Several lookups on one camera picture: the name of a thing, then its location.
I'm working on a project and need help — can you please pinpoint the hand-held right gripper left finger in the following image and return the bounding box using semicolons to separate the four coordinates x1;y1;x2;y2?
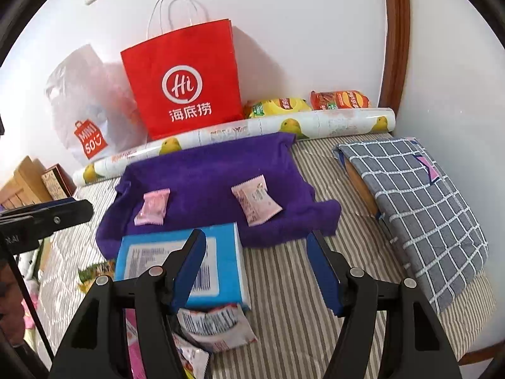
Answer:
47;229;208;379

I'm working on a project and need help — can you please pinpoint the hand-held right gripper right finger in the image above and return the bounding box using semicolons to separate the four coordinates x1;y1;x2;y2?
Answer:
306;230;462;379

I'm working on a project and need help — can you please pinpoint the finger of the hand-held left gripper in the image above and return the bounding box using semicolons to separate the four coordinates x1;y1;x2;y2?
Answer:
0;198;94;241

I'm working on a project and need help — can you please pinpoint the white berry print snack packet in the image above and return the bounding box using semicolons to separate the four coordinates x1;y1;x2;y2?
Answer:
171;332;211;379

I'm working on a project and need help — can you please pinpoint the large pink snack packet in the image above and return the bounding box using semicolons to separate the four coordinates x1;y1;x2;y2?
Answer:
125;310;148;379

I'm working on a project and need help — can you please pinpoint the blue box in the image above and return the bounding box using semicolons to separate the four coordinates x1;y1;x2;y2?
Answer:
114;222;252;312

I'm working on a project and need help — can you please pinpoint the brown box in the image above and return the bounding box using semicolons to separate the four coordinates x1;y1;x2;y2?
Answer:
41;164;77;200

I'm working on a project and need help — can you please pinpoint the wooden cabinet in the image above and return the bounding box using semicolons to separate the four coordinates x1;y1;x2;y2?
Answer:
0;156;52;210

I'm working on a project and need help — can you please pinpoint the small pink snack packet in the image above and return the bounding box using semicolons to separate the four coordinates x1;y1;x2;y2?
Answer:
134;189;171;226

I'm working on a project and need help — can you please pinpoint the green snack packet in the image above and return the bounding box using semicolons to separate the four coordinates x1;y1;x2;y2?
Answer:
77;261;117;295

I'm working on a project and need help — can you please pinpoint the pink and white snack packet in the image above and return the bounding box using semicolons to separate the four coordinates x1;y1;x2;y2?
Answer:
231;176;283;227

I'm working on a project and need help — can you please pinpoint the brown cushion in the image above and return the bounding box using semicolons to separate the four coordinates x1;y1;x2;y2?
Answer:
343;158;381;216

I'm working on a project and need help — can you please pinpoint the purple towel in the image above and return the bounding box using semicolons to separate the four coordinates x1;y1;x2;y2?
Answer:
96;132;342;259

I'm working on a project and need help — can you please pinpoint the grey checked cloth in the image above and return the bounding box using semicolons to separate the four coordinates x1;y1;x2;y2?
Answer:
333;136;490;316

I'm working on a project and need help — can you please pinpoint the white plastic bag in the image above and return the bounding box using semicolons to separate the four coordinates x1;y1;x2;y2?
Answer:
44;43;148;166

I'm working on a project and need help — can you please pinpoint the fruit print paper roll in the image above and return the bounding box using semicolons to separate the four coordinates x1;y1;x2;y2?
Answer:
72;107;396;185

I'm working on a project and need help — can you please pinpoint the yellow chip bag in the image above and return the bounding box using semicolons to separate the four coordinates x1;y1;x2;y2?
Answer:
243;98;312;120

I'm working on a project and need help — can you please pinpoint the orange chip bag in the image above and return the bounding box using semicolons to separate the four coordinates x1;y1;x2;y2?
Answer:
310;90;372;111

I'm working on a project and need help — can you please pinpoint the red paper bag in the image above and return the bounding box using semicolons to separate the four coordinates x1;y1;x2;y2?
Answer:
120;0;245;141

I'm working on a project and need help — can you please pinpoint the black cable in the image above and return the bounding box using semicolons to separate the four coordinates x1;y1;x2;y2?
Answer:
6;255;54;362

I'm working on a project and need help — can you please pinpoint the wooden door frame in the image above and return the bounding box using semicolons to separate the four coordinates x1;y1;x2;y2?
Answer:
379;0;411;111

